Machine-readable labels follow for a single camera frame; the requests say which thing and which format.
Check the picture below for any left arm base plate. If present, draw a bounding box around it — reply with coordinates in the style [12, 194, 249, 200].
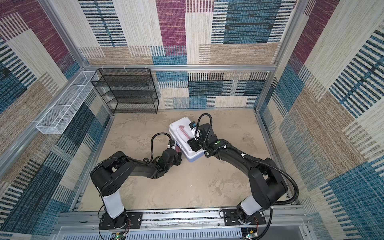
[99, 212, 143, 230]

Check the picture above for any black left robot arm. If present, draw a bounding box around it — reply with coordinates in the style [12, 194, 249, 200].
[90, 133, 183, 229]

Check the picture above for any black wire shelf rack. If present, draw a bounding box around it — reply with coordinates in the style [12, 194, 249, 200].
[91, 68, 159, 114]

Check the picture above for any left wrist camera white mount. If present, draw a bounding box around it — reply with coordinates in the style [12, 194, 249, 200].
[169, 140, 178, 150]

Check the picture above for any aluminium front rail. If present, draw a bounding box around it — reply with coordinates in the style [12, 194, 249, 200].
[53, 205, 309, 233]

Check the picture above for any white wire mesh basket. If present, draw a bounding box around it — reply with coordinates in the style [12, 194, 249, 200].
[36, 71, 95, 135]

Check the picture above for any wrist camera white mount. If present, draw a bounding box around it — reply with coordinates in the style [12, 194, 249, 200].
[189, 122, 202, 141]
[169, 140, 178, 150]

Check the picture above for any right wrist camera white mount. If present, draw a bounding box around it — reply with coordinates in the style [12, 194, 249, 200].
[189, 122, 202, 141]

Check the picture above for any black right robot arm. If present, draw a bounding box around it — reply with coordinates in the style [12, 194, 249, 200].
[188, 113, 299, 225]

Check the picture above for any white and blue toolbox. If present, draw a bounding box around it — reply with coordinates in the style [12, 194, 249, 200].
[169, 117, 204, 162]

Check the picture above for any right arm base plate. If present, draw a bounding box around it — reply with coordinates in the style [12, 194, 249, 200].
[219, 209, 267, 226]

